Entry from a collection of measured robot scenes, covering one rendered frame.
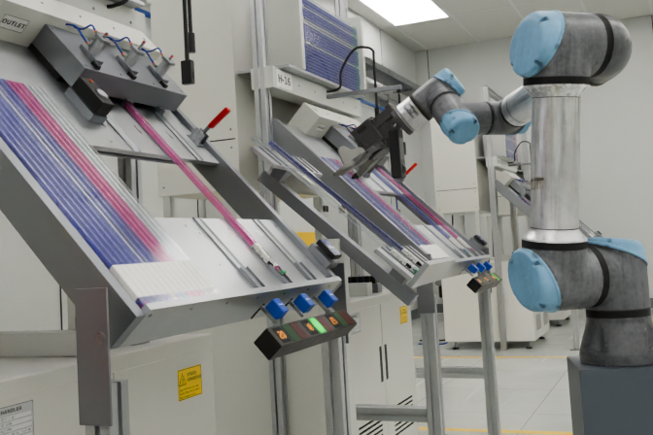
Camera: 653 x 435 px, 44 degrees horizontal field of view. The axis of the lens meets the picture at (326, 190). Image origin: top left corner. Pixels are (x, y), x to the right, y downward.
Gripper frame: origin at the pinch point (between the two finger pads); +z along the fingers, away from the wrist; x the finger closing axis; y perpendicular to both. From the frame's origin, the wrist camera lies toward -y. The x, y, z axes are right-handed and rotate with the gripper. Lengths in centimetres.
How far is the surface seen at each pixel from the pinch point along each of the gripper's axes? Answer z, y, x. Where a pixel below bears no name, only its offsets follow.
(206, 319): 15, -20, 73
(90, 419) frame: 23, -26, 99
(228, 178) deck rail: 15.4, 10.9, 24.5
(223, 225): 14, -3, 48
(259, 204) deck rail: 12.8, 1.7, 25.1
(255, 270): 12, -15, 52
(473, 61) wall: -44, 180, -725
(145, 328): 15, -19, 90
